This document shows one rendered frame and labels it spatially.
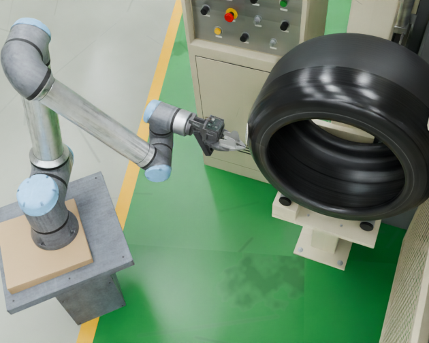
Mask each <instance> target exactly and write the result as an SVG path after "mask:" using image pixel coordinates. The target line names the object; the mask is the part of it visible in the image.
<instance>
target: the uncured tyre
mask: <svg viewBox="0 0 429 343"><path fill-rule="evenodd" d="M314 119H317V120H331V121H336V122H340V123H345V124H347V125H351V126H353V127H356V128H358V129H361V130H363V131H365V132H367V133H369V134H371V135H372V136H374V137H376V138H377V139H378V140H380V141H381V143H371V144H369V143H359V142H352V141H349V140H344V139H342V138H339V137H336V136H335V135H332V134H331V133H328V132H327V131H325V130H323V129H322V128H321V127H319V126H318V125H316V124H315V123H314V122H313V121H312V120H314ZM428 119H429V64H428V63H427V62H426V61H425V60H423V58H421V57H420V56H419V55H417V54H415V53H414V52H413V51H411V50H409V49H408V48H405V47H404V46H401V45H400V44H397V43H395V42H392V41H390V40H388V39H383V38H381V37H377V36H373V35H366V34H361V33H333V34H328V35H322V36H319V37H314V38H312V39H309V40H307V41H305V42H302V43H301V44H299V45H297V46H296V47H294V48H292V49H291V50H290V51H289V52H288V53H287V54H285V55H284V56H283V57H282V58H281V59H280V60H279V61H278V62H277V63H276V64H275V66H274V67H273V68H272V70H271V72H270V74H269V76H268V77H267V79H266V81H265V83H264V85H263V86H262V88H261V90H260V92H259V94H258V96H257V98H256V100H255V102H254V104H253V106H252V108H251V110H250V112H249V117H248V120H247V123H248V139H247V145H248V147H249V151H250V153H251V156H252V157H253V160H254V162H255V163H256V165H257V166H258V168H259V170H260V172H261V173H262V174H263V176H264V177H265V179H266V180H267V181H268V182H269V183H270V184H271V185H272V186H273V187H274V188H275V189H276V190H277V191H279V192H280V193H281V194H283V195H284V196H286V197H287V198H288V199H290V200H292V201H293V202H295V203H297V204H299V205H300V206H302V207H305V208H307V209H309V210H312V211H314V212H317V213H320V214H323V215H326V216H330V217H333V218H339V219H344V220H350V221H376V220H381V219H385V218H390V217H393V216H396V215H399V214H402V213H405V212H408V211H410V210H412V209H414V208H416V207H417V206H419V205H421V204H422V203H424V202H425V200H427V199H428V198H429V130H428V126H427V124H428Z"/></svg>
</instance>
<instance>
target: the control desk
mask: <svg viewBox="0 0 429 343"><path fill-rule="evenodd" d="M328 1H329V0H181V5H182V14H183V19H184V24H185V33H186V38H187V46H188V51H189V60H190V66H191V75H192V80H193V90H194V95H195V104H196V110H197V117H200V118H203V119H205V117H209V116H210V115H213V116H216V117H219V118H222V119H224V124H225V127H224V129H226V130H228V131H229V132H232V131H237V132H238V134H239V138H240V140H241V141H242V142H243V143H244V144H245V145H246V140H245V135H246V128H247V120H248V117H249V112H250V110H251V108H252V106H253V104H254V102H255V100H256V98H257V96H258V94H259V92H260V90H261V88H262V86H263V85H264V83H265V81H266V79H267V77H268V76H269V74H270V72H271V70H272V68H273V67H274V66H275V64H276V63H277V62H278V61H279V60H280V59H281V58H282V57H283V56H284V55H285V54H287V53H288V52H289V51H290V50H291V49H292V48H294V47H296V46H297V45H299V44H301V43H302V42H305V41H307V40H309V39H312V38H314V37H319V36H322V35H324V33H325V22H326V16H327V11H328ZM202 152H203V151H202ZM203 158H204V164H205V165H209V166H211V167H216V168H218V169H222V170H225V171H228V172H231V173H235V174H238V175H241V176H246V177H248V178H252V179H255V180H259V181H262V182H266V183H268V184H270V183H269V182H268V181H267V180H266V179H265V177H264V176H263V174H262V173H261V172H260V170H259V168H258V166H257V165H256V163H255V162H254V160H253V157H252V156H251V153H250V151H249V147H248V145H247V146H246V148H245V149H244V150H237V151H229V152H224V151H217V150H214V151H213V153H212V154H211V156H206V155H205V154H204V152H203Z"/></svg>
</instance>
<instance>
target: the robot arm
mask: <svg viewBox="0 0 429 343"><path fill-rule="evenodd" d="M50 41H51V34H50V30H49V29H48V27H47V26H46V25H45V24H43V23H42V22H41V21H39V20H36V19H34V18H20V19H18V20H17V21H16V22H15V23H14V24H13V25H12V27H11V29H10V33H9V35H8V37H7V39H6V41H5V43H4V46H3V47H2V49H1V56H0V58H1V66H2V68H3V71H4V74H5V76H6V78H7V79H8V81H9V82H10V84H11V85H12V86H13V88H14V89H15V90H16V91H17V92H18V93H19V94H20V95H21V98H22V104H23V107H24V111H25V116H26V119H27V125H28V129H29V135H30V138H31V143H32V148H31V149H30V151H29V159H30V162H31V173H30V176H29V178H26V179H25V180H24V181H23V182H22V183H21V184H20V186H19V187H18V190H17V193H16V197H17V200H18V205H19V206H20V209H21V210H22V211H23V213H24V215H25V216H26V218H27V220H28V222H29V224H30V226H31V238H32V240H33V242H34V243H35V245H36V246H38V247H39V248H41V249H43V250H58V249H61V248H63V247H65V246H67V245H68V244H70V243H71V242H72V241H73V240H74V239H75V237H76V236H77V234H78V231H79V223H78V219H77V218H76V216H75V215H74V214H73V213H72V212H70V211H69V210H68V209H67V207H66V205H65V196H66V192H67V188H68V184H69V179H70V176H71V172H72V167H73V165H74V154H73V152H72V150H71V148H70V147H69V146H68V145H66V144H64V143H63V142H62V137H61V129H60V124H59V115H58V114H60V115H61V116H62V117H64V118H66V119H68V120H69V121H70V122H72V123H74V124H75V125H76V126H78V127H80V128H81V129H83V130H84V131H86V132H87V133H89V134H90V135H92V136H93V137H95V138H97V139H98V140H99V141H101V142H103V143H104V144H106V145H107V146H109V147H111V148H112V149H113V150H115V151H117V152H118V153H120V154H121V155H123V156H124V157H126V158H127V159H129V160H130V161H132V162H134V163H135V164H136V165H137V166H138V167H140V168H142V169H143V170H144V171H145V173H144V174H145V176H146V178H147V179H148V180H150V181H152V182H163V181H165V180H167V179H168V178H169V177H170V174H171V170H172V168H171V166H172V149H173V146H174V141H173V137H174V133H176V134H179V135H181V136H184V137H185V136H187V135H190V136H191V135H192V134H194V136H195V138H196V140H197V142H198V144H199V145H200V147H201V149H202V150H203V152H204V154H205V155H206V156H211V154H212V153H213V151H214V150H217V151H224V152H229V151H237V150H244V149H245V148H246V146H245V144H244V143H243V142H242V141H241V140H240V138H239V134H238V132H237V131H232V132H229V131H228V130H226V129H224V127H225V124H224V119H222V118H219V117H216V116H213V115H210V116H209V117H205V119H203V118H200V117H197V114H196V113H193V112H189V111H186V110H184V109H181V108H177V107H176V106H173V105H170V104H167V103H164V102H162V101H158V100H156V99H153V100H152V101H150V102H149V104H148V105H147V107H146V109H145V111H144V115H143V120H144V122H145V123H148V124H149V143H148V142H146V141H144V140H143V139H142V138H141V137H139V136H137V135H136V134H135V133H133V132H132V131H130V130H128V128H126V127H124V126H123V125H122V124H120V123H119V122H117V121H116V120H114V119H113V118H112V117H110V116H108V115H107V114H106V113H105V112H103V111H101V110H100V109H99V108H97V107H96V106H94V105H93V104H92V103H90V102H89V101H87V100H86V99H84V98H83V97H81V96H80V95H79V94H77V93H75V92H74V91H73V90H72V89H70V88H68V87H67V86H66V85H64V84H63V83H61V82H59V81H58V80H57V79H56V78H54V77H53V73H52V70H51V66H50V53H49V43H50ZM206 118H207V119H206ZM193 132H194V133H193ZM223 137H224V140H222V139H223Z"/></svg>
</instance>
